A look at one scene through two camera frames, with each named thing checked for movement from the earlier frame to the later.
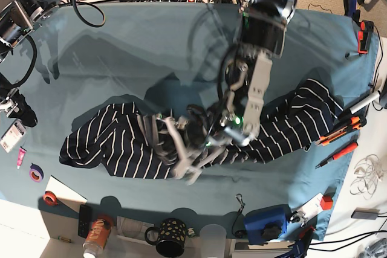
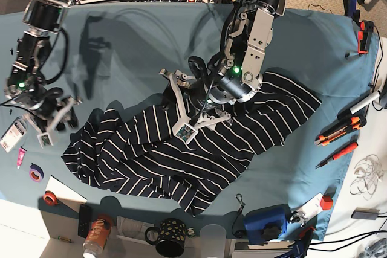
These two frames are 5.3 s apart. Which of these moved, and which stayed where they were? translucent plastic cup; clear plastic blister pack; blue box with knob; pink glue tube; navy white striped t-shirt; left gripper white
Moved: left gripper white; navy white striped t-shirt
Stayed: clear plastic blister pack; blue box with knob; translucent plastic cup; pink glue tube
